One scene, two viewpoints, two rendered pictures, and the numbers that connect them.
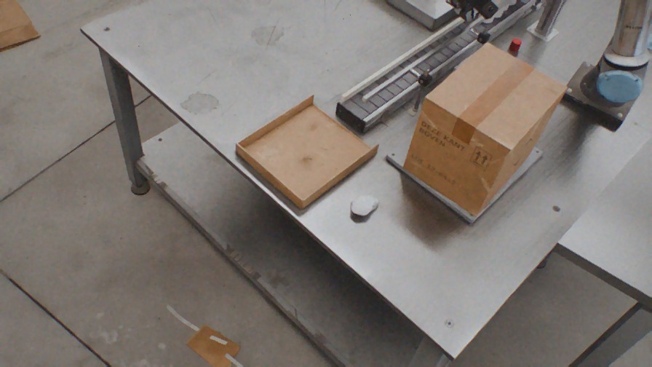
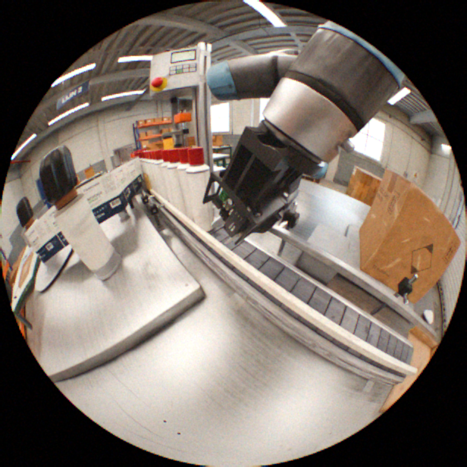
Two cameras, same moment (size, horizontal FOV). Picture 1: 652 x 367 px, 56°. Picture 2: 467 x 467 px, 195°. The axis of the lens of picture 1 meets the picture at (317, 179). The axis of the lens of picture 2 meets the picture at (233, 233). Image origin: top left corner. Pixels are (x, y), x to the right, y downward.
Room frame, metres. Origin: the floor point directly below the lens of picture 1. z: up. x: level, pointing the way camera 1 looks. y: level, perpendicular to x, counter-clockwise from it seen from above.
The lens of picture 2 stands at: (1.69, -0.21, 1.11)
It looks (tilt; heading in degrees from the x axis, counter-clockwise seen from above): 40 degrees down; 277
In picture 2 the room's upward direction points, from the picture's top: straight up
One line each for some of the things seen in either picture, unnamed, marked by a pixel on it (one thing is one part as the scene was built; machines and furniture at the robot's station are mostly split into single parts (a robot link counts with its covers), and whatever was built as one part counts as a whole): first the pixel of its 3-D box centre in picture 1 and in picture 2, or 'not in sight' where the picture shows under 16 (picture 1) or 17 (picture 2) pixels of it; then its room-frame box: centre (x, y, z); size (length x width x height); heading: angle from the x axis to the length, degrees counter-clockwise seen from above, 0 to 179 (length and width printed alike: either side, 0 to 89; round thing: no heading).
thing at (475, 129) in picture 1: (482, 129); (410, 234); (1.16, -0.41, 0.99); 0.30 x 0.24 x 0.27; 146
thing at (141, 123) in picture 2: not in sight; (162, 140); (6.28, -7.01, 1.26); 2.78 x 0.61 x 2.51; 60
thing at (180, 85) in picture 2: not in sight; (177, 72); (1.95, -0.70, 1.38); 0.17 x 0.10 x 0.19; 17
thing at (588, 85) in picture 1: (610, 79); not in sight; (1.55, -0.86, 0.90); 0.15 x 0.15 x 0.10
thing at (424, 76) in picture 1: (415, 87); (392, 306); (1.37, -0.25, 0.91); 0.07 x 0.03 x 0.16; 52
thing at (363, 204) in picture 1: (365, 204); (428, 316); (0.96, -0.13, 0.85); 0.08 x 0.07 x 0.04; 104
